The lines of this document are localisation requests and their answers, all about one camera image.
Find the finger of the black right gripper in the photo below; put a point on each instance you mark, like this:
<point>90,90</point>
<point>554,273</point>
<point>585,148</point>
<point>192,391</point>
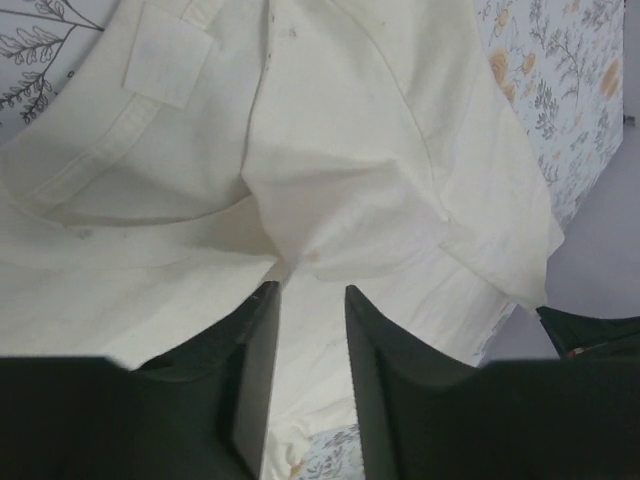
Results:
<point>579,336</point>

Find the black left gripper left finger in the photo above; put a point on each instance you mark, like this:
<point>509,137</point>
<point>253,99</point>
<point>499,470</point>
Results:
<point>197,411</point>

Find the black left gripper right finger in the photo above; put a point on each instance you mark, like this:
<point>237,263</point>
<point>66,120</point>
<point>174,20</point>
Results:
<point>424,415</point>

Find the floral patterned table cloth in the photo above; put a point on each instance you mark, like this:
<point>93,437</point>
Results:
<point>559,65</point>

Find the cream white t shirt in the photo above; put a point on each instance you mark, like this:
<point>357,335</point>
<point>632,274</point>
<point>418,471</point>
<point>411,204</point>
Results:
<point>161,159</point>

